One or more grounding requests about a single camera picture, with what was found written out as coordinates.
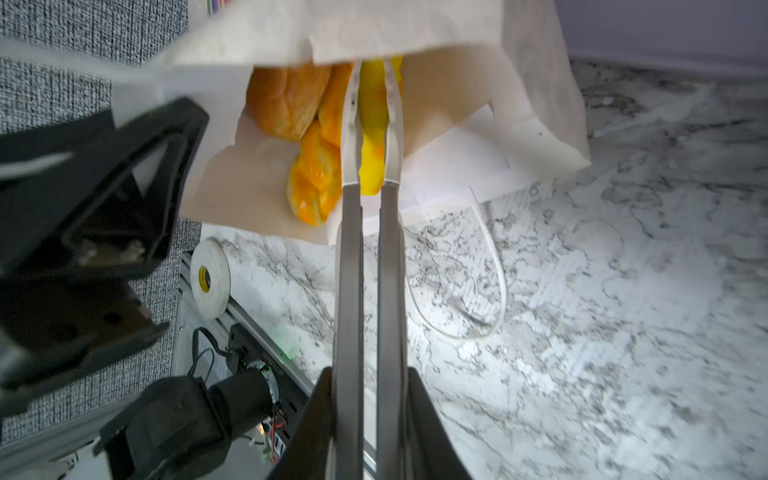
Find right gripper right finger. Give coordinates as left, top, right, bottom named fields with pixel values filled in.
left=406, top=367, right=471, bottom=480

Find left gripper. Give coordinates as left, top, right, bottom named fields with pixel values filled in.
left=1, top=98, right=209, bottom=417

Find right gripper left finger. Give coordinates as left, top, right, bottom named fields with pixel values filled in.
left=268, top=367, right=334, bottom=480

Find metal tongs white tips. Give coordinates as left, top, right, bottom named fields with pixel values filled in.
left=331, top=59, right=408, bottom=479

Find yellow oval fake bread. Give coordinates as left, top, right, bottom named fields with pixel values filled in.
left=358, top=60, right=389, bottom=196

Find white paper gift bag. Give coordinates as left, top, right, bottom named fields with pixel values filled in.
left=110, top=0, right=592, bottom=340

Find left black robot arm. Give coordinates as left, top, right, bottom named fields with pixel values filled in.
left=1, top=98, right=271, bottom=479

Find round brown fake bun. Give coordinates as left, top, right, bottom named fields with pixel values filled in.
left=245, top=63, right=332, bottom=142

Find orange twisted fake bread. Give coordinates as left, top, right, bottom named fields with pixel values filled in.
left=286, top=63, right=352, bottom=226

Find white tape roll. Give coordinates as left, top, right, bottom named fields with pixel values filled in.
left=190, top=238, right=231, bottom=320

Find lilac plastic tray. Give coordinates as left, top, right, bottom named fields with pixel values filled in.
left=555, top=0, right=767, bottom=78

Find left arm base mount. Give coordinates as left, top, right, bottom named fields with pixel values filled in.
left=226, top=324, right=313, bottom=463

